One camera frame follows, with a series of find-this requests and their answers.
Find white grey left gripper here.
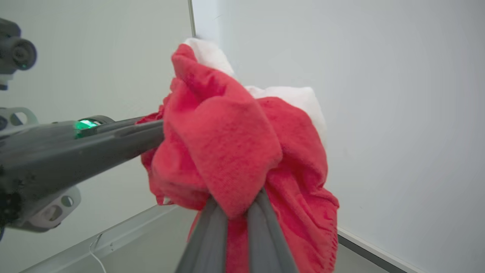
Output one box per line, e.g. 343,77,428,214
0,115,166,233

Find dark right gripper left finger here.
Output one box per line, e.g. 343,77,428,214
175,196,229,273

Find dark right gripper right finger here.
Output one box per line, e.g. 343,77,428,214
246,187,300,273

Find red and white fleece garment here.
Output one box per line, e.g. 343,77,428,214
136,38,340,273

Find white and black baseboard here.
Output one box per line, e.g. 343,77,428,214
336,227,419,273

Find thin white cable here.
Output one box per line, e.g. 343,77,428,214
89,233,109,273

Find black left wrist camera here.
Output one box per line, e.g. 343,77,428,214
0,17,39,133

